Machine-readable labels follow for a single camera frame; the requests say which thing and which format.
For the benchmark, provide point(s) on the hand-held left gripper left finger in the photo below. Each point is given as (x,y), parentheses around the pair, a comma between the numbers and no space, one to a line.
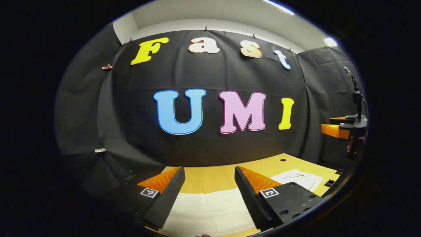
(167,200)

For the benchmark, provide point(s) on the silver backdrop clip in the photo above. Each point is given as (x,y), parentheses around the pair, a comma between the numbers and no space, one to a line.
(100,150)

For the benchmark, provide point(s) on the red backdrop clip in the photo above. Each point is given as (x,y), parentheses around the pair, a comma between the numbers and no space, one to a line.
(107,67)

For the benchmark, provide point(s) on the white jeans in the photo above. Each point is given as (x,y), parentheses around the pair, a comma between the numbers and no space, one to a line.
(210,210)

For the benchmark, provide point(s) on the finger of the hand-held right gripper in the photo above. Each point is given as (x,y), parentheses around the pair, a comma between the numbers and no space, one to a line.
(338,120)
(334,130)

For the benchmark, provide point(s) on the black backdrop cloth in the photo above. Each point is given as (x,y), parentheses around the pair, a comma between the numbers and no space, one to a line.
(131,115)

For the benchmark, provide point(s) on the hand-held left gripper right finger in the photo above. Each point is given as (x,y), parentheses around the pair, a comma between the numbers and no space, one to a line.
(250,200)

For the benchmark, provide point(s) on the small ceiling light panel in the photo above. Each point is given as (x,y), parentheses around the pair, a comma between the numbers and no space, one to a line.
(330,42)

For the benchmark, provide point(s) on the black table edge bracket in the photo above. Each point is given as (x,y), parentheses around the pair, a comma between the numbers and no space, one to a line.
(329,183)

